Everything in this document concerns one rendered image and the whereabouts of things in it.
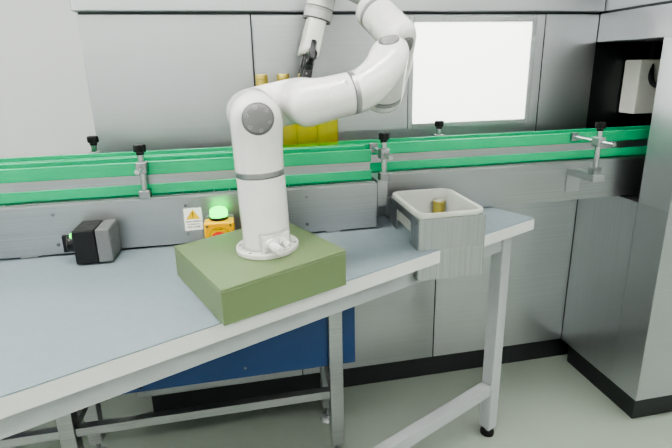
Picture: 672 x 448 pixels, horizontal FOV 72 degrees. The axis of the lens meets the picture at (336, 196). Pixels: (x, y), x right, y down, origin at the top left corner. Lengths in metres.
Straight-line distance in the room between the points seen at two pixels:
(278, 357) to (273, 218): 0.61
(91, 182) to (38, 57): 3.49
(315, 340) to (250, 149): 0.71
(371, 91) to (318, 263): 0.34
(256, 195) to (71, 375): 0.40
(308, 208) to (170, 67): 0.59
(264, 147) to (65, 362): 0.46
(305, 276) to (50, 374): 0.42
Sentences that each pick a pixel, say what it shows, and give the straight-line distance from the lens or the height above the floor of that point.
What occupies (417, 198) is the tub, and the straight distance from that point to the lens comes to 1.32.
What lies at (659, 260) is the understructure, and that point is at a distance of 1.71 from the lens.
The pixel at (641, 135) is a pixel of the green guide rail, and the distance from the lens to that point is 1.79.
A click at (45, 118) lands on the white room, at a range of 4.73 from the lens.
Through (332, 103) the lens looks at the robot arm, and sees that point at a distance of 0.89.
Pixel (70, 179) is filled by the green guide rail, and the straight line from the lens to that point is 1.27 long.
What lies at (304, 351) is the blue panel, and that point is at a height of 0.39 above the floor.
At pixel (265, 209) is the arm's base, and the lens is 0.89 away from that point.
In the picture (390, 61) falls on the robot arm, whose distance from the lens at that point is 0.93.
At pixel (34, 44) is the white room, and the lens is 4.71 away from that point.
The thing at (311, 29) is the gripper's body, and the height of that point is 1.27.
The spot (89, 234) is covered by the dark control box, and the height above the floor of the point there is 0.83.
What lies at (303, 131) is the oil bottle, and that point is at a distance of 1.31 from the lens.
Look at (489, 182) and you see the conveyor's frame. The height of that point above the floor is 0.83.
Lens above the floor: 1.17
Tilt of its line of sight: 15 degrees down
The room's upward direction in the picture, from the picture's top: 1 degrees counter-clockwise
